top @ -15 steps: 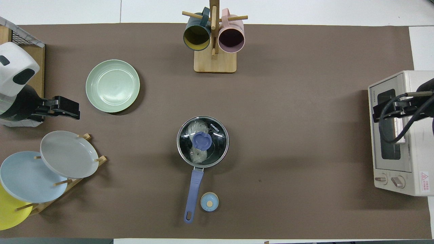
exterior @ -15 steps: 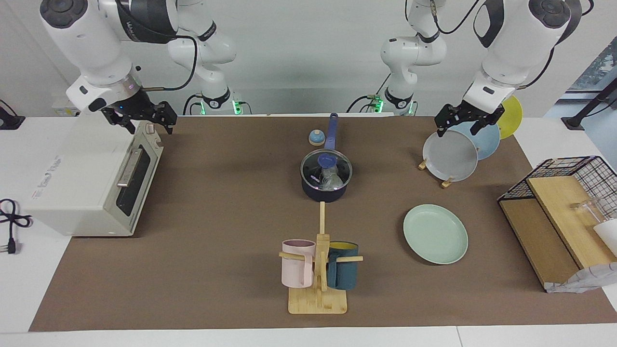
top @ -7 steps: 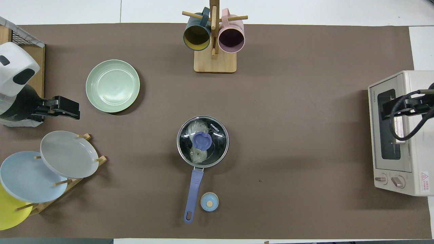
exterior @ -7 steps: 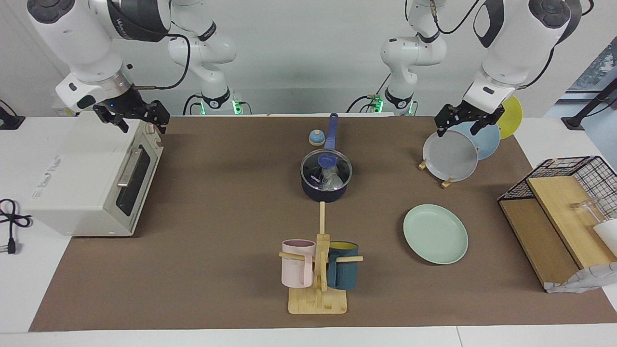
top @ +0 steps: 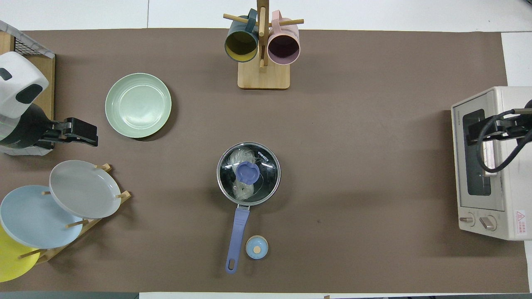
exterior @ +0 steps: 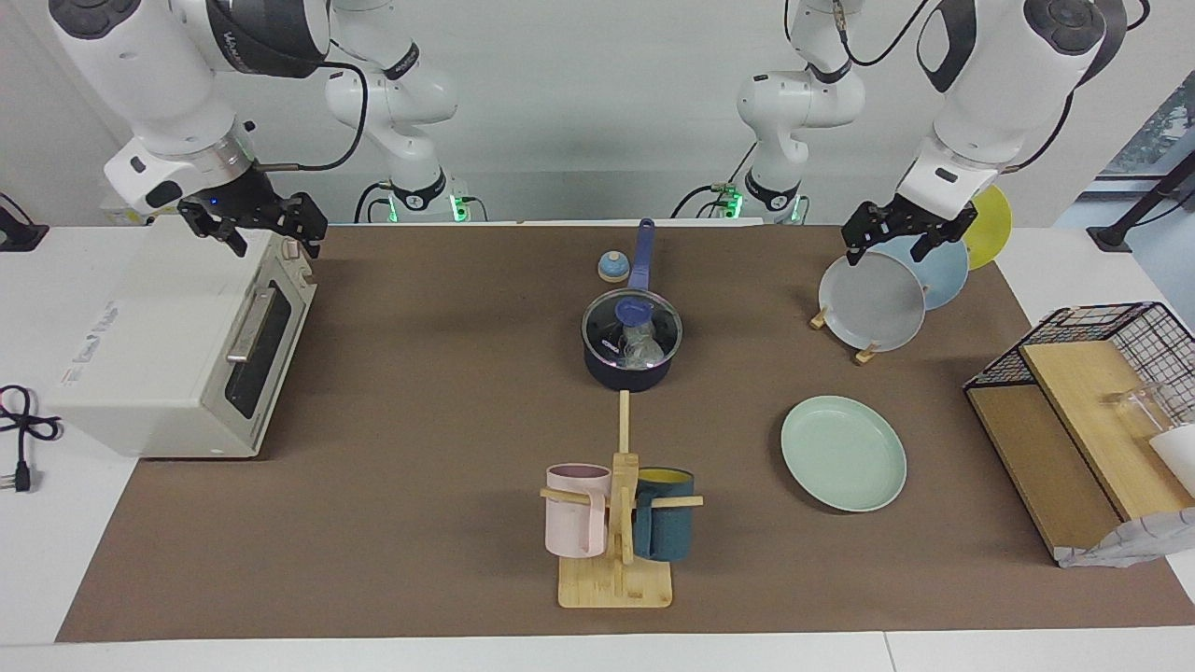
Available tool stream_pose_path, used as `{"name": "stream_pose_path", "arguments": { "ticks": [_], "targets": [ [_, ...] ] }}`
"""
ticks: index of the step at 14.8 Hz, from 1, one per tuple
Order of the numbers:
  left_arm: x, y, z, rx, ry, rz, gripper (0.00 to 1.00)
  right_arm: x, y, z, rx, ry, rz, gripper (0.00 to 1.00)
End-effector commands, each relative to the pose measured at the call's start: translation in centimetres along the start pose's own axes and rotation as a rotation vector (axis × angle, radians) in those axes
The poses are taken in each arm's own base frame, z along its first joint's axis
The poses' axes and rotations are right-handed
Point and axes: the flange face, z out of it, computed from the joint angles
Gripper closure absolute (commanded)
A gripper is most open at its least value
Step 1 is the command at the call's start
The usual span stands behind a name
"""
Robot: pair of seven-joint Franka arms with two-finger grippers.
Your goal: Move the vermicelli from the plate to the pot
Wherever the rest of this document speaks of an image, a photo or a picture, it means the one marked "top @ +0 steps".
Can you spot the glass lid blue knob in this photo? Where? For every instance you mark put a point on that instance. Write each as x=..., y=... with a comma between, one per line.
x=248, y=172

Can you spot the wooden plate rack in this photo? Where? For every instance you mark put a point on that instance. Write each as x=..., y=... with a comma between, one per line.
x=124, y=195

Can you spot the light blue plate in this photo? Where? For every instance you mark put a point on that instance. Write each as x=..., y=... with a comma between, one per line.
x=33, y=218

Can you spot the brown table mat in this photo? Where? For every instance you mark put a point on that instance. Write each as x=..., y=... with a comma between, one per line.
x=353, y=166

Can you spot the pink mug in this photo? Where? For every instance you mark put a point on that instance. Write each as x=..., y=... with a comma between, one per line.
x=284, y=47

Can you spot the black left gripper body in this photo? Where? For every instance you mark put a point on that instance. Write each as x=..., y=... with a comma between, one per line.
x=23, y=128

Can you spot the grey plate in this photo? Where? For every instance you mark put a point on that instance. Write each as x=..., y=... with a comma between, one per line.
x=83, y=189

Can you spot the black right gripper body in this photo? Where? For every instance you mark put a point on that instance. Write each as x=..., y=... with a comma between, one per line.
x=515, y=124

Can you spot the wooden shelf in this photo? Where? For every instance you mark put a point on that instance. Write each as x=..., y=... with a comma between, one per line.
x=49, y=83

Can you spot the white vermicelli bundle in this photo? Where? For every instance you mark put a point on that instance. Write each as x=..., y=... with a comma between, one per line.
x=243, y=155

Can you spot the yellow plate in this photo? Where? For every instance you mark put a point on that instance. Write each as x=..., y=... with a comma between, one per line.
x=10, y=261

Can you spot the cream toaster oven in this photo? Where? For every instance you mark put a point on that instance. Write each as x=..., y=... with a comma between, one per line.
x=511, y=199

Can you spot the dark teal mug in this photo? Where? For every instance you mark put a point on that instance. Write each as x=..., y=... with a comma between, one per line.
x=241, y=45

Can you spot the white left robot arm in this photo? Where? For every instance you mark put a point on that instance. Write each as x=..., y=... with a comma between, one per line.
x=16, y=70

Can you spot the wooden mug tree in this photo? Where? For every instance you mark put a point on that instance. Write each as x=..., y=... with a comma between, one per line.
x=264, y=77

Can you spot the pale green plate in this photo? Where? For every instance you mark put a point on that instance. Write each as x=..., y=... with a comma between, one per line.
x=138, y=105

